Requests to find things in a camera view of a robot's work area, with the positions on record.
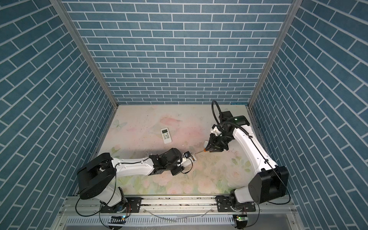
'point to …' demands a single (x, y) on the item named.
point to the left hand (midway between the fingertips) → (182, 164)
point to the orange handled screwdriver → (204, 150)
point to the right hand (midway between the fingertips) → (206, 148)
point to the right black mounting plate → (224, 204)
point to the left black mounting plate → (131, 205)
